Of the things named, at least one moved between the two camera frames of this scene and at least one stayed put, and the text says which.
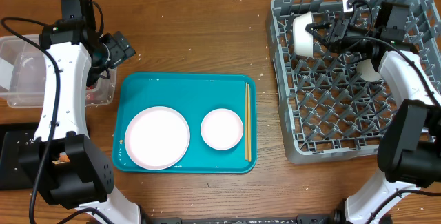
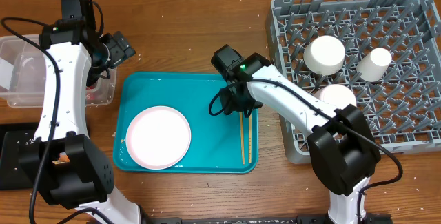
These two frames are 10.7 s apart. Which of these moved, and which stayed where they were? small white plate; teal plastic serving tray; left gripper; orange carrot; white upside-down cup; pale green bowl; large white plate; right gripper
Moved: pale green bowl; right gripper; small white plate
Stayed: teal plastic serving tray; left gripper; orange carrot; large white plate; white upside-down cup
